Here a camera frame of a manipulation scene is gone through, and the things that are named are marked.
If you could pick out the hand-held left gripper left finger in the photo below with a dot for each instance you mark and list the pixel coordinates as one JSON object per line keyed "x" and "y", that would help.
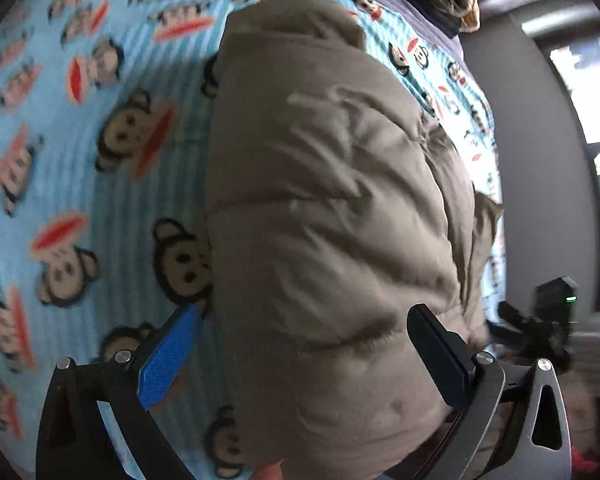
{"x": 167, "y": 360}

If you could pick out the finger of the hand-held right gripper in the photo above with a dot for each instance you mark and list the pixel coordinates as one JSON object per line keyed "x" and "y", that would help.
{"x": 515, "y": 316}

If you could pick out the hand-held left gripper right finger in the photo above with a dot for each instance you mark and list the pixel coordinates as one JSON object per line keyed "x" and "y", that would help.
{"x": 437, "y": 350}

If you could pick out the beige quilted down jacket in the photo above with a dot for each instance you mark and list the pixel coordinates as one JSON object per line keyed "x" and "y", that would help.
{"x": 330, "y": 210}

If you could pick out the window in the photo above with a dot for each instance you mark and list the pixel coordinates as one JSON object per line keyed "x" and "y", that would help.
{"x": 595, "y": 100}

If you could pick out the blue monkey printed blanket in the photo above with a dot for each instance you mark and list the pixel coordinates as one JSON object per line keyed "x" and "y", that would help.
{"x": 80, "y": 110}

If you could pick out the grey purple bed sheet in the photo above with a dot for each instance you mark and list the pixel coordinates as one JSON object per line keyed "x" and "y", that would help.
{"x": 410, "y": 12}

